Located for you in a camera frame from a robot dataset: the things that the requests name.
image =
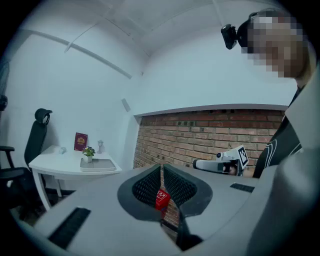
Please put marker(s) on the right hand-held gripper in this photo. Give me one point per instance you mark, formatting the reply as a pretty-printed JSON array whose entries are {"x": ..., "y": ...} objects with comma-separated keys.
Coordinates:
[{"x": 240, "y": 157}]

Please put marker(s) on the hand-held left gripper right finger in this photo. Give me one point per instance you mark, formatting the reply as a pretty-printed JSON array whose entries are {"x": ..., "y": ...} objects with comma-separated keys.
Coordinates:
[{"x": 183, "y": 190}]

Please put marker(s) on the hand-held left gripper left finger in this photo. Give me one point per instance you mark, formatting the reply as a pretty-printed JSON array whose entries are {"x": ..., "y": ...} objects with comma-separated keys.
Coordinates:
[{"x": 146, "y": 191}]

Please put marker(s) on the grey tray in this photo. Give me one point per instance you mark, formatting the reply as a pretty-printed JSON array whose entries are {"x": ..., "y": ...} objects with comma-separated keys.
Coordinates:
[{"x": 102, "y": 165}]

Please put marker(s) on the potted purple pansy flowers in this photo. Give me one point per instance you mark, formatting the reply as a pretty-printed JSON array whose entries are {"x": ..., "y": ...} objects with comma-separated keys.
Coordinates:
[{"x": 88, "y": 156}]

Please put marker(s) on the person's right hand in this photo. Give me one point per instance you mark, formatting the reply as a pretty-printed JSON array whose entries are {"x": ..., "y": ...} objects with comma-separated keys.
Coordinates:
[{"x": 233, "y": 170}]

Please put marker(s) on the red box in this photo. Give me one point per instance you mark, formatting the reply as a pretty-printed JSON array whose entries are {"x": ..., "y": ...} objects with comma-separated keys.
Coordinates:
[{"x": 162, "y": 198}]

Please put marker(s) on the lilac lantern table lamp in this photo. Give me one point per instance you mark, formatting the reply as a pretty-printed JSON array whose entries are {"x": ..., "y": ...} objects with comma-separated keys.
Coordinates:
[{"x": 100, "y": 147}]

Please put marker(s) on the person's black shirt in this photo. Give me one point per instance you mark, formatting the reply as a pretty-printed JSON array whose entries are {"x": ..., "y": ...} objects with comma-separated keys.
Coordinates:
[{"x": 277, "y": 152}]

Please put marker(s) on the dark red book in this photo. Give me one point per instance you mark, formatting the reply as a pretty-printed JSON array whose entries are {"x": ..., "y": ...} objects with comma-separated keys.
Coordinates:
[{"x": 81, "y": 142}]

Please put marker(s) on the white handheld fan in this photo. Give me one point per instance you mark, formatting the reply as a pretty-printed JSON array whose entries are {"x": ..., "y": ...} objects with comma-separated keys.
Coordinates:
[{"x": 62, "y": 150}]

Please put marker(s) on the black office chair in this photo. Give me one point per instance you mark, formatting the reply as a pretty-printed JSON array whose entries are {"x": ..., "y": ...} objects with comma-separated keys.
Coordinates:
[{"x": 35, "y": 142}]

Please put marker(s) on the person's head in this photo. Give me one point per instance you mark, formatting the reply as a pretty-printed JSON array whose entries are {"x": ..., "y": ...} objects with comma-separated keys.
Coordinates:
[{"x": 277, "y": 45}]

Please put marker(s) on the white wall box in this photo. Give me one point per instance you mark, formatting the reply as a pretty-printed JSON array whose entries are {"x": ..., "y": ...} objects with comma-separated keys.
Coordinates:
[{"x": 125, "y": 105}]

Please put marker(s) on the black head-worn camera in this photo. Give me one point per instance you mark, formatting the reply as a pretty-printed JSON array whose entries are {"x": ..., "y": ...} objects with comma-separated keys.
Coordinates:
[{"x": 228, "y": 36}]

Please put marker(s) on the white wall conduit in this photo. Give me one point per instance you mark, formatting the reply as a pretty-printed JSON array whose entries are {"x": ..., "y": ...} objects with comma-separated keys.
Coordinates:
[{"x": 100, "y": 58}]

